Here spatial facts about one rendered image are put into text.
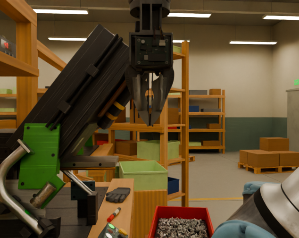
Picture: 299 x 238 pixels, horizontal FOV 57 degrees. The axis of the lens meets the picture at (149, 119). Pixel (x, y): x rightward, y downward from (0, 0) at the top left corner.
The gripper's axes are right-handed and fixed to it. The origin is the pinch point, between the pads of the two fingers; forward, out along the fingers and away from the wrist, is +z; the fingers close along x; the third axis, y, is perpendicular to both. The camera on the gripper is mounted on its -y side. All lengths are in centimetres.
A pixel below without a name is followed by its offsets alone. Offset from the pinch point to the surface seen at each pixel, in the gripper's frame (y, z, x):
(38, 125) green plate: -40, 3, -35
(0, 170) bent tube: -33, 16, -44
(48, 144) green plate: -39, 9, -31
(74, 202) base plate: -75, 39, -32
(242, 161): -613, 110, 252
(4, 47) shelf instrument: -63, -29, -57
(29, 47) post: -114, -41, -67
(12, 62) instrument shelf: -63, -22, -54
